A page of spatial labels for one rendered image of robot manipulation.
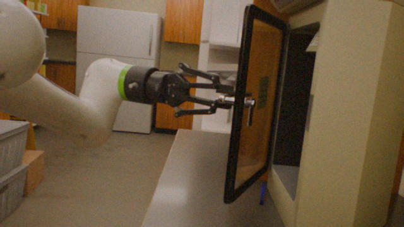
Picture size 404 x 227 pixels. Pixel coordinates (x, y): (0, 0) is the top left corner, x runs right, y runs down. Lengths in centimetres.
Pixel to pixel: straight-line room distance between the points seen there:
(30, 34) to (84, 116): 39
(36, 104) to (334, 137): 56
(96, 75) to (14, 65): 46
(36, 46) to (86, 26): 531
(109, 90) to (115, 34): 479
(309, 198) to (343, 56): 27
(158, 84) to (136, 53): 478
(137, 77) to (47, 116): 22
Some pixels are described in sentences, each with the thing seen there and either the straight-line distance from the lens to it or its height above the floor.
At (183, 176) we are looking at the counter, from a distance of 108.
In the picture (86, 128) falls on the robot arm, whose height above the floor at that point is 109.
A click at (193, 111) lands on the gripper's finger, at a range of 85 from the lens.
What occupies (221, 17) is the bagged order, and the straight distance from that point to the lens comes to 210.
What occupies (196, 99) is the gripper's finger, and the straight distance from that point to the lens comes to 85.
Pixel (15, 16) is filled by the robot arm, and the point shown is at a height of 131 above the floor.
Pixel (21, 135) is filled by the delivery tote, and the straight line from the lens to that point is 306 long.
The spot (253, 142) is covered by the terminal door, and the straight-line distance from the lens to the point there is 86.
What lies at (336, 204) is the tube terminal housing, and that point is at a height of 103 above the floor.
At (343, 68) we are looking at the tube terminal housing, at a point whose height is 129.
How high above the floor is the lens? 129
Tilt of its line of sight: 9 degrees down
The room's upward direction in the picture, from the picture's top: 6 degrees clockwise
